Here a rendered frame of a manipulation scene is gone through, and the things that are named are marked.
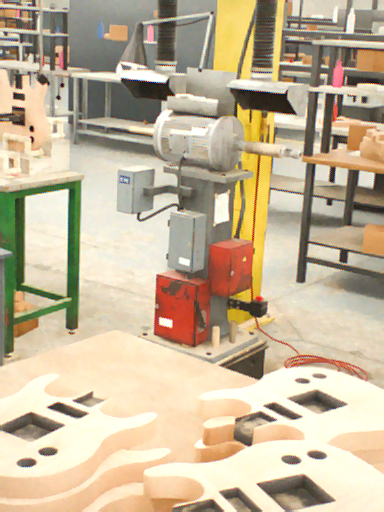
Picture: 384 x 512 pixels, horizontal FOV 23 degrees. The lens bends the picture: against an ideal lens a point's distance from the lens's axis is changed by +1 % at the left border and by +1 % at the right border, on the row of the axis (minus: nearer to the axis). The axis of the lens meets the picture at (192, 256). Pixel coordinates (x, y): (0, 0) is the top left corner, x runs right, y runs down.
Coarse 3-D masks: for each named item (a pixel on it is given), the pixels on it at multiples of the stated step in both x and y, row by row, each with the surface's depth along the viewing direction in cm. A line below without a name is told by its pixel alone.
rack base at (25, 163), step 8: (24, 152) 515; (0, 160) 507; (24, 160) 496; (32, 160) 496; (40, 160) 501; (48, 160) 506; (0, 168) 508; (24, 168) 497; (32, 168) 497; (40, 168) 502; (48, 168) 507
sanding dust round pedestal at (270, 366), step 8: (152, 320) 566; (152, 328) 552; (256, 328) 561; (264, 336) 549; (272, 360) 512; (288, 360) 513; (264, 368) 500; (272, 368) 501; (280, 368) 501; (264, 376) 489
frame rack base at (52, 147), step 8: (48, 144) 506; (56, 144) 508; (64, 144) 513; (48, 152) 507; (56, 152) 509; (64, 152) 514; (56, 160) 510; (64, 160) 516; (56, 168) 512; (64, 168) 517
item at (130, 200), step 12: (120, 168) 426; (132, 168) 430; (144, 168) 431; (120, 180) 427; (132, 180) 423; (144, 180) 429; (120, 192) 428; (132, 192) 424; (120, 204) 430; (132, 204) 426; (144, 204) 433; (168, 204) 434
